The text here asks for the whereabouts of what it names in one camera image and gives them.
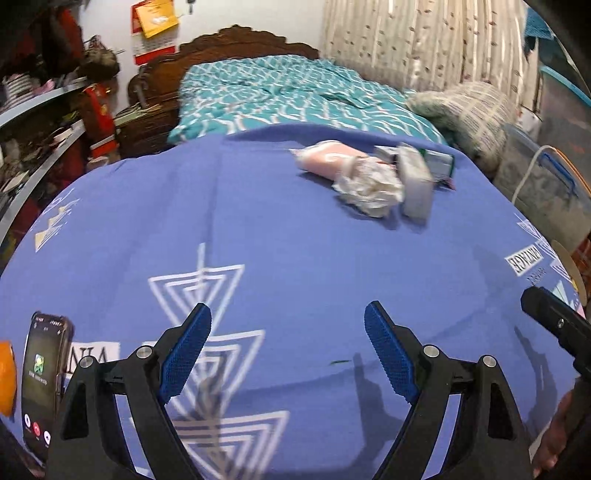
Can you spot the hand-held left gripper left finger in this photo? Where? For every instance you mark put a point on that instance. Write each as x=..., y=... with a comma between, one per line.
x=187, y=355

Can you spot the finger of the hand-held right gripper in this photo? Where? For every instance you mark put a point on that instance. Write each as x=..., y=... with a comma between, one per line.
x=558, y=323

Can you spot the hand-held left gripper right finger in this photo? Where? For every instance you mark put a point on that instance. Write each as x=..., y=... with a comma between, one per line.
x=392, y=355

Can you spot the beige wastebasket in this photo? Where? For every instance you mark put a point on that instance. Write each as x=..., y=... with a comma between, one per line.
x=575, y=272

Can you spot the grey white carton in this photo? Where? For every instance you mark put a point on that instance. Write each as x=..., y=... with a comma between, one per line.
x=418, y=194

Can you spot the white tissue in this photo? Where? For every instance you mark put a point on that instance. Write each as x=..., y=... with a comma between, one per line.
x=369, y=189

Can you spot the dark printed drink carton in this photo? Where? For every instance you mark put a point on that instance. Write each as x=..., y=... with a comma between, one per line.
x=441, y=162

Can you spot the person's right hand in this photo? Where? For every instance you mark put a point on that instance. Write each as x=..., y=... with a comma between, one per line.
x=554, y=434

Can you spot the black smartphone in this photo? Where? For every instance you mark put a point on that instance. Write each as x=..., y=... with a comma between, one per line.
x=44, y=387

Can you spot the orange round object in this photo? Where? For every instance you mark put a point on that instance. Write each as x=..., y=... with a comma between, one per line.
x=7, y=378

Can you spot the storage bin with teal lid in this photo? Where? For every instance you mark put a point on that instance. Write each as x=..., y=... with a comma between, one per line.
x=558, y=101

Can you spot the folded checked quilt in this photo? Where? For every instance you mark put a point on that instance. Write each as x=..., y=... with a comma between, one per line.
x=466, y=110

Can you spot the stack of books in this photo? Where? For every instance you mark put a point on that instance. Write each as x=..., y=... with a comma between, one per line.
x=136, y=115

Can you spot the carved wooden headboard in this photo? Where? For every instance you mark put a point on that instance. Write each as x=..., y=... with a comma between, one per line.
x=152, y=83

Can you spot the teal patterned bed cover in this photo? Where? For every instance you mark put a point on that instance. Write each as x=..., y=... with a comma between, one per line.
x=286, y=92

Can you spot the grey metal shelf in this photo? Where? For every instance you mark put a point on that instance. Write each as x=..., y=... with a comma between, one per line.
x=41, y=97

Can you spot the brown handbag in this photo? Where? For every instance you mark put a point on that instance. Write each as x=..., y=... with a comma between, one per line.
x=99, y=57

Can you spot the beige leaf print curtain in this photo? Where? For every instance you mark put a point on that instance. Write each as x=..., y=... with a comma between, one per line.
x=415, y=41

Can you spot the red wall calendar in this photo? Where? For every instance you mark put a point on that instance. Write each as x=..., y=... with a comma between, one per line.
x=154, y=27

